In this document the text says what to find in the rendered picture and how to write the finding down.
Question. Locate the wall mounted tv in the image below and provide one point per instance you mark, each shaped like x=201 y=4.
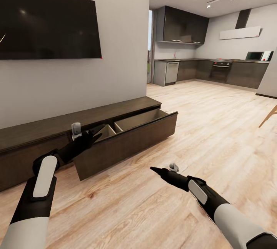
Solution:
x=48 y=30

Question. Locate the fridge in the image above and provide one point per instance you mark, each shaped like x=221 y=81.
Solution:
x=268 y=85

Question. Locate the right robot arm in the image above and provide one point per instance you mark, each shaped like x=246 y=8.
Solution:
x=239 y=230

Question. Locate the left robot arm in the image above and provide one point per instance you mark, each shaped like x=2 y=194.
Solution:
x=28 y=227

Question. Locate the range hood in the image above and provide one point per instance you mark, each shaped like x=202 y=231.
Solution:
x=240 y=30

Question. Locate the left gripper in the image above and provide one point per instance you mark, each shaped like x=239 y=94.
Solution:
x=85 y=141

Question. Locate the oven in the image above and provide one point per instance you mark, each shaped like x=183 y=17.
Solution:
x=221 y=69

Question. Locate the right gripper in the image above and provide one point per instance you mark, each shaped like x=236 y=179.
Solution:
x=168 y=176

